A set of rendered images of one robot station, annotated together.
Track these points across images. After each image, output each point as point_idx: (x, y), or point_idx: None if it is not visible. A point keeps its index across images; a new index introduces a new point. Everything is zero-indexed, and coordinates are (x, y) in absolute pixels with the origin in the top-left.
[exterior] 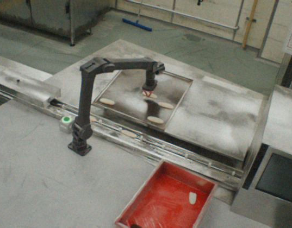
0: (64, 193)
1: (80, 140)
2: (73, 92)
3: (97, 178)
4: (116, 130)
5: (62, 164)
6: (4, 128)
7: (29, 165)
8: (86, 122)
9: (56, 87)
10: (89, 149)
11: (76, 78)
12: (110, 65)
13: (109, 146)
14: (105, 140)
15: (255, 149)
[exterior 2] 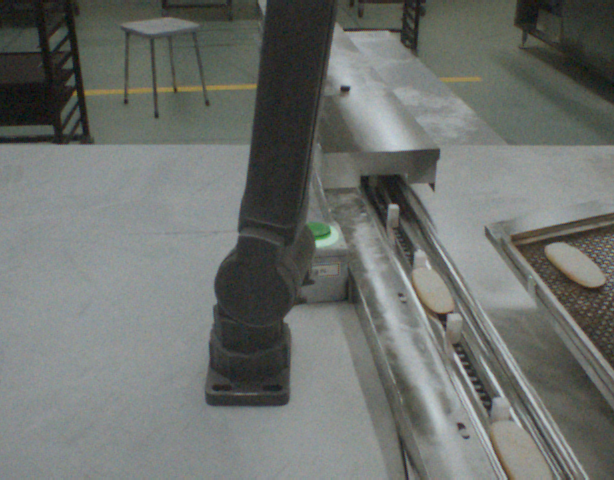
0: None
1: (231, 318)
2: (511, 208)
3: None
4: (481, 404)
5: (103, 376)
6: (163, 189)
7: (33, 306)
8: (262, 219)
9: (427, 141)
10: (263, 393)
11: (583, 181)
12: None
13: (363, 452)
14: (389, 415)
15: None
